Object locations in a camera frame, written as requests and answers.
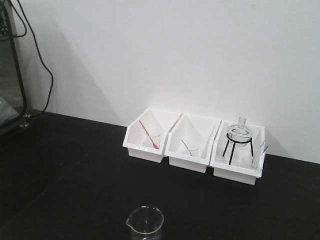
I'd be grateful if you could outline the white left storage bin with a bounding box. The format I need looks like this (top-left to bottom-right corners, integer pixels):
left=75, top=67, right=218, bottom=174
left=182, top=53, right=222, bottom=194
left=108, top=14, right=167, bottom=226
left=122, top=108, right=182, bottom=163

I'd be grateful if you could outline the white storage bin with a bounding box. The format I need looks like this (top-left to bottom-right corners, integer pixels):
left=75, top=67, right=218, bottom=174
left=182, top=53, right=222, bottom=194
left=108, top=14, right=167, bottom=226
left=122, top=108, right=182, bottom=163
left=209, top=120, right=265, bottom=185
left=165, top=114, right=221, bottom=173

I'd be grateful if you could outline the black wire tripod stand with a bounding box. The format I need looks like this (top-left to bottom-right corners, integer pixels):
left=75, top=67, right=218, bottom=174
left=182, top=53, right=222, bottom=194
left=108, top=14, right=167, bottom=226
left=222, top=133, right=254, bottom=165

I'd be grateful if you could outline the small beaker in left bin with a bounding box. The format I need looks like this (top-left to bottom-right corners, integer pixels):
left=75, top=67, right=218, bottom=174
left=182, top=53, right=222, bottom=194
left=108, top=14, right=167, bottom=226
left=149, top=130, right=161, bottom=149

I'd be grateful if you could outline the white middle storage bin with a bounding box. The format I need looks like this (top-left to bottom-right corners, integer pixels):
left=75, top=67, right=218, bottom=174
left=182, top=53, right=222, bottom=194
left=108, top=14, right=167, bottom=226
left=165, top=114, right=221, bottom=173

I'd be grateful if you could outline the clear glass beaker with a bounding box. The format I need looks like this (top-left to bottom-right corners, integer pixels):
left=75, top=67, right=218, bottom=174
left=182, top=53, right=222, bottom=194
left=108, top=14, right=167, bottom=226
left=125, top=205, right=165, bottom=240

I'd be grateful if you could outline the black framed glass enclosure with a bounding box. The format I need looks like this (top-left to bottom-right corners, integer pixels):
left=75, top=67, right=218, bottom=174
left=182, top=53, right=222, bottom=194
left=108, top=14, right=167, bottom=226
left=0, top=0, right=28, bottom=135

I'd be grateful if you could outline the black power cable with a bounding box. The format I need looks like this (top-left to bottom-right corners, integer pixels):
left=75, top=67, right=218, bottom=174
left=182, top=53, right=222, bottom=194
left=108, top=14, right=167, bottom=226
left=9, top=0, right=55, bottom=118

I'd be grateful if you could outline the white right storage bin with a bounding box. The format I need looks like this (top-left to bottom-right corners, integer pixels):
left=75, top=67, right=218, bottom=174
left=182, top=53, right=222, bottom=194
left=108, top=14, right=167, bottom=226
left=209, top=120, right=265, bottom=185

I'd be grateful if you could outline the small beaker in middle bin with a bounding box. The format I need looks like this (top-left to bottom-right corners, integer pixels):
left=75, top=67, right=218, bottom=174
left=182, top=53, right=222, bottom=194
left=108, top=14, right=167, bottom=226
left=186, top=144, right=199, bottom=157

